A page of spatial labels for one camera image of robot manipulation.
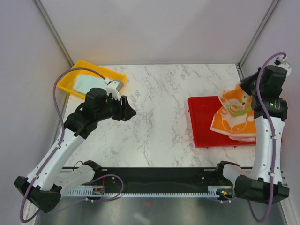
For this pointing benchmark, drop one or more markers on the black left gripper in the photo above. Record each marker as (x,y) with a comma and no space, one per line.
(125,111)

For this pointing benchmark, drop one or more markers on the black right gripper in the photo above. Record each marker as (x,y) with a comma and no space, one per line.
(245,83)

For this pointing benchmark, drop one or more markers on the orange patterned towel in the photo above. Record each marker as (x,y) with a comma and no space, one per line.
(235,117)

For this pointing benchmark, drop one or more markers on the light blue white towel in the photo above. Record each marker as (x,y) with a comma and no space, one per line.
(83,83)

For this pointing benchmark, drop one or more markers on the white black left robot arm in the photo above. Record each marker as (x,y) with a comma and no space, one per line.
(43,186)

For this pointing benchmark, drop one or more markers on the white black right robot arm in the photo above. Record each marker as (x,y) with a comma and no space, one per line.
(270,113)

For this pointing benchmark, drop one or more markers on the red plastic tray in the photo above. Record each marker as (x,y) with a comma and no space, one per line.
(202,110)

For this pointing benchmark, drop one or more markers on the yellow plastic tray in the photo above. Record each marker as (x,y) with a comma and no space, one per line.
(68,81)

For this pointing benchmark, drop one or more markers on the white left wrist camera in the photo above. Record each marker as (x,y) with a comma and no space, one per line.
(113,88)

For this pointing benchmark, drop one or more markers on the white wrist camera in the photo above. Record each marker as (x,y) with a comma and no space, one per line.
(282,62)
(113,88)

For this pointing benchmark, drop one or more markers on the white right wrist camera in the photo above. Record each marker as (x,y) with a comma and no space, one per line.
(282,62)

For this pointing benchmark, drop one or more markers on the aluminium frame post right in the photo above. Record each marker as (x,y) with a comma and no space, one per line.
(272,7)

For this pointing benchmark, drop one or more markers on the aluminium frame post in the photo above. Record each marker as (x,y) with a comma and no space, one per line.
(53,31)
(272,7)

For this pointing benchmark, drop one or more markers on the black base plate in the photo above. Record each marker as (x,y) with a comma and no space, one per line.
(158,179)

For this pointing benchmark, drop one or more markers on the white slotted cable duct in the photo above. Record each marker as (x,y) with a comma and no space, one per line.
(88,191)

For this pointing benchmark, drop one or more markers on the aluminium frame post left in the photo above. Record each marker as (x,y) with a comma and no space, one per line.
(53,31)

